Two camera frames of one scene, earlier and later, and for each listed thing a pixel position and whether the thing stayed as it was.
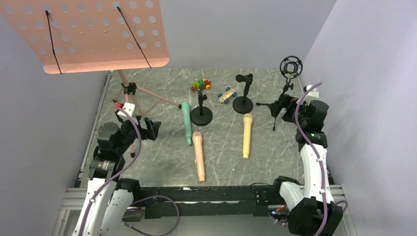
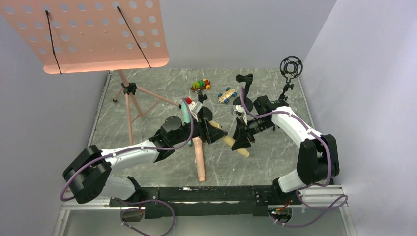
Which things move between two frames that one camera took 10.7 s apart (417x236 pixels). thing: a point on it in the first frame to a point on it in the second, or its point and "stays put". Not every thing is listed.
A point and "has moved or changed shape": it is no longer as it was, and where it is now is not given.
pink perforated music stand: [85, 36] stays put
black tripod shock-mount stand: [290, 67] stays put
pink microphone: [197, 137] stays put
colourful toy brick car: [201, 84] stays put
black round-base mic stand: [201, 116] stays put
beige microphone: [248, 119] has moved or changed shape
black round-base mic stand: [243, 104] stays put
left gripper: [147, 127] to [205, 131]
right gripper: [289, 108] to [244, 132]
